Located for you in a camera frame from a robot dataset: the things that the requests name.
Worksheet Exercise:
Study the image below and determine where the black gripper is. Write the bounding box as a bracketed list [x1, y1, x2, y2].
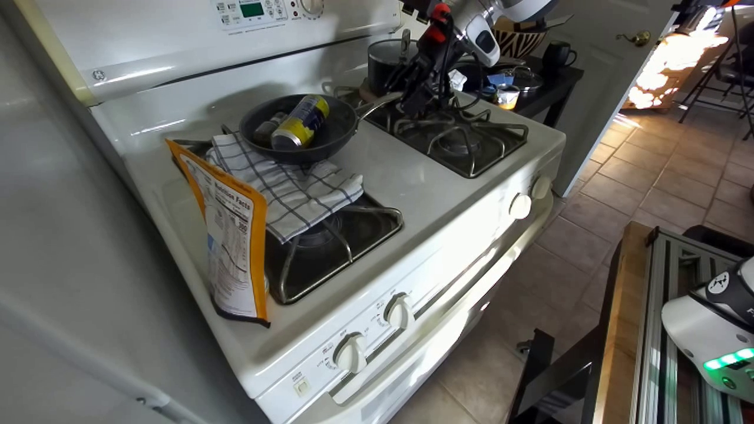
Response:
[396, 0, 475, 120]

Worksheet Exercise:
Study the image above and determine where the black frying pan steel handle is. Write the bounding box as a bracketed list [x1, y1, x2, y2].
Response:
[239, 89, 408, 170]

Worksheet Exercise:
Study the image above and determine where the yellow and blue can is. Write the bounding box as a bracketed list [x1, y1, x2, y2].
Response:
[269, 94, 335, 154]

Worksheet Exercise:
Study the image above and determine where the white gas stove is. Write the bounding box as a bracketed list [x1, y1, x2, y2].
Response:
[15, 0, 570, 424]

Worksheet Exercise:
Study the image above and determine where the white stove knob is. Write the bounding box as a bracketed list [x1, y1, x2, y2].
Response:
[505, 191, 535, 221]
[528, 173, 554, 203]
[379, 289, 416, 332]
[329, 330, 369, 374]

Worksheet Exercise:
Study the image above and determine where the black pot with lid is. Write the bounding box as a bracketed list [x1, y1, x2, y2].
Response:
[366, 31, 431, 98]

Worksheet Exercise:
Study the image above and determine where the black burner grate with tray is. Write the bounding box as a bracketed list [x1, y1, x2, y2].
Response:
[362, 91, 531, 182]
[261, 185, 408, 309]

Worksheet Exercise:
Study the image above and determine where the blue and white cup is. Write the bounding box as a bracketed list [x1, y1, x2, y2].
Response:
[483, 70, 525, 112]

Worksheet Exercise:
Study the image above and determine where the patterned woven basket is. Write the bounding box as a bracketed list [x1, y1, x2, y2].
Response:
[494, 16, 557, 62]

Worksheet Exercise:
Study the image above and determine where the black side table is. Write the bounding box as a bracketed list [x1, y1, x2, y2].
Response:
[469, 45, 587, 131]

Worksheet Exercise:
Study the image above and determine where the black mug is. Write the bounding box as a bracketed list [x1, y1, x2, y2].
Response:
[542, 39, 581, 78]

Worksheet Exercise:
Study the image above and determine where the white checkered dish towel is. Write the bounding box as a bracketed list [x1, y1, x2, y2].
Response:
[206, 130, 369, 247]

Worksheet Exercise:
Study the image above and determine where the white door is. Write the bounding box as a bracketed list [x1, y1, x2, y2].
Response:
[550, 0, 682, 197]

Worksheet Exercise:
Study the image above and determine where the brass door knob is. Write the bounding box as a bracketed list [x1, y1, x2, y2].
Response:
[623, 28, 656, 49]

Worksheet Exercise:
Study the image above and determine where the orange food packet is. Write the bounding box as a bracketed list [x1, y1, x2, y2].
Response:
[164, 137, 277, 327]

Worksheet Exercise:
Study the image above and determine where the wooden cart with aluminium rails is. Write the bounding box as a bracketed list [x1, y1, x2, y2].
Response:
[587, 221, 754, 424]

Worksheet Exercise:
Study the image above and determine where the black tripod stand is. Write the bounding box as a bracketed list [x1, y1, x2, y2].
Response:
[676, 0, 754, 138]

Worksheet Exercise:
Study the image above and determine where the white refrigerator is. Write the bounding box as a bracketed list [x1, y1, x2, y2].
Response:
[0, 14, 267, 424]

